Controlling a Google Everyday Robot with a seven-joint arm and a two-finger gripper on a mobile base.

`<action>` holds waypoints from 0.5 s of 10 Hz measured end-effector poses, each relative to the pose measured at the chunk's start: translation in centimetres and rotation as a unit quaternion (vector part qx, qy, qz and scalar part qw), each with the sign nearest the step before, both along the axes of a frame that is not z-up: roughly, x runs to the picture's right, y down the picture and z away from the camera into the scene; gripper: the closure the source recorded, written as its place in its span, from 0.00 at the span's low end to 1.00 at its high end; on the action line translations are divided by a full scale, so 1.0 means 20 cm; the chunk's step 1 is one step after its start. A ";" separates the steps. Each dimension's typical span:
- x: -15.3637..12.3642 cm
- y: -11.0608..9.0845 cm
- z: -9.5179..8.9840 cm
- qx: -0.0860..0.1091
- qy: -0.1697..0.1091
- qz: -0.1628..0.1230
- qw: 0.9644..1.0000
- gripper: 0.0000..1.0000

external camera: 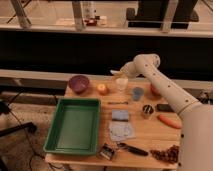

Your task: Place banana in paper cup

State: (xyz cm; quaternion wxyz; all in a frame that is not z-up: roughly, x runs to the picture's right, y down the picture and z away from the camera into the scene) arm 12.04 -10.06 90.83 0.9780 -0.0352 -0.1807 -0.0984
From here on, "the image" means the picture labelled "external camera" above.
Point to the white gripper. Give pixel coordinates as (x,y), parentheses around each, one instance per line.
(129,70)

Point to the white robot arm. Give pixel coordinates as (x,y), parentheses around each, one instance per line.
(196,142)

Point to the white paper cup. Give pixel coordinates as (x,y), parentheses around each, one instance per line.
(121,84)

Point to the blue plastic cup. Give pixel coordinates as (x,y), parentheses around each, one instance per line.
(137,93)

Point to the small metal cup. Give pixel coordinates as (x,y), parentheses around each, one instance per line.
(147,111)

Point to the red apple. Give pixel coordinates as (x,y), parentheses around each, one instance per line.
(154,90)

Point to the orange round fruit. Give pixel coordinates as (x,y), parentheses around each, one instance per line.
(102,89)

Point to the thin dark stick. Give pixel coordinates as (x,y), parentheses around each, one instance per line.
(117,103)

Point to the blue sponge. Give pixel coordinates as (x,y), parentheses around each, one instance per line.
(120,115)

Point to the black rectangular block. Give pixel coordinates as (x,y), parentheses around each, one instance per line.
(164,108)

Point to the purple bowl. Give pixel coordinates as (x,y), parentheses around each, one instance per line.
(78,83)

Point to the orange carrot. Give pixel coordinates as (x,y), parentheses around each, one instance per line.
(168,122)

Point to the clear plastic bag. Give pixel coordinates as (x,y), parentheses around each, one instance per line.
(120,131)

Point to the green plastic tray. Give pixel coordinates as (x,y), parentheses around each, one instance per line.
(75,127)

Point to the small black box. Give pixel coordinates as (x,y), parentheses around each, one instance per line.
(107,152)

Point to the black handled tool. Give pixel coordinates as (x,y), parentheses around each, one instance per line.
(132,149)

